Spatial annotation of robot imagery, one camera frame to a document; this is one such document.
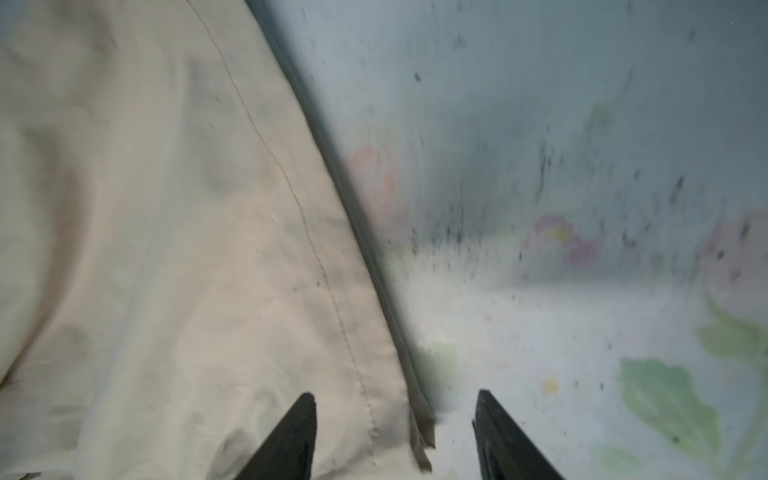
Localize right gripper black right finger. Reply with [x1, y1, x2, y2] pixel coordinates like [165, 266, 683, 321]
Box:
[472, 390, 564, 480]

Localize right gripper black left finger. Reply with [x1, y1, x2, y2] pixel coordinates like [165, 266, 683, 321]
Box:
[234, 392, 317, 480]

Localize beige shorts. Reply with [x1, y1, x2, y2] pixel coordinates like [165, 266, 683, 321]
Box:
[1, 1, 434, 479]

